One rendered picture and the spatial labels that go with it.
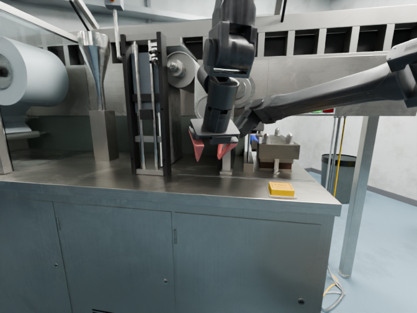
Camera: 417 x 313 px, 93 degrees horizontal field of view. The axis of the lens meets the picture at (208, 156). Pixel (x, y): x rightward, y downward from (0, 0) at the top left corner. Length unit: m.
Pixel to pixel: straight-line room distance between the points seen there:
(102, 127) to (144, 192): 0.57
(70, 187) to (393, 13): 1.61
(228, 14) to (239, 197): 0.47
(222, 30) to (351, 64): 1.04
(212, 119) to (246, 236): 0.45
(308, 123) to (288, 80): 3.09
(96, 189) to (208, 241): 0.44
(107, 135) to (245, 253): 0.88
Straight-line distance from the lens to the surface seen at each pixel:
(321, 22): 1.34
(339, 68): 1.32
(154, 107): 0.83
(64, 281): 1.20
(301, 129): 4.20
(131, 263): 0.94
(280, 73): 1.24
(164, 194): 0.69
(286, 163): 0.95
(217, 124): 0.42
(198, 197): 0.66
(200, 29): 1.32
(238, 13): 0.39
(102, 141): 1.21
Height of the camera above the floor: 1.15
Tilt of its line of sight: 12 degrees down
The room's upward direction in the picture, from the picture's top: straight up
